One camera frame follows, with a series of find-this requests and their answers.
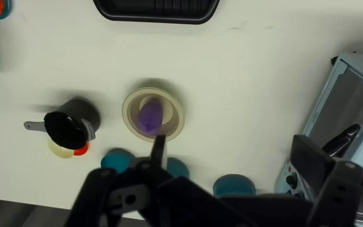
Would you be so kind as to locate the small teal cup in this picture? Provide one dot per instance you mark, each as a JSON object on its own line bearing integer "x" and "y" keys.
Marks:
{"x": 178, "y": 167}

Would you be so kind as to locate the large teal pot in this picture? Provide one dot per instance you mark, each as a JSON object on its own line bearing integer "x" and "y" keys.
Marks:
{"x": 232, "y": 184}

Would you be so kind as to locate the medium teal pot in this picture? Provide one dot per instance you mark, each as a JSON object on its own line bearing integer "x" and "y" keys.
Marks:
{"x": 116, "y": 159}

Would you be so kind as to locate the beige round plate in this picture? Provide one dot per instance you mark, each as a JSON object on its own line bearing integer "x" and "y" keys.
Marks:
{"x": 174, "y": 120}

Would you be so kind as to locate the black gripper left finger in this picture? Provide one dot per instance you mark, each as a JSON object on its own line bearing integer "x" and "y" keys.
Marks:
{"x": 99, "y": 189}

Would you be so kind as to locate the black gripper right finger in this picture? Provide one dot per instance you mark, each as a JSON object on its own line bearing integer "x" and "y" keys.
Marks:
{"x": 336, "y": 184}

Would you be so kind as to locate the light blue toaster oven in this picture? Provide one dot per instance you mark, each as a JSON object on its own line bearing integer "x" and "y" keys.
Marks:
{"x": 340, "y": 96}

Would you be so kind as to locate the black ridged tray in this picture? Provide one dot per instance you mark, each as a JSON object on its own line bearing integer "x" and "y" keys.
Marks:
{"x": 156, "y": 10}

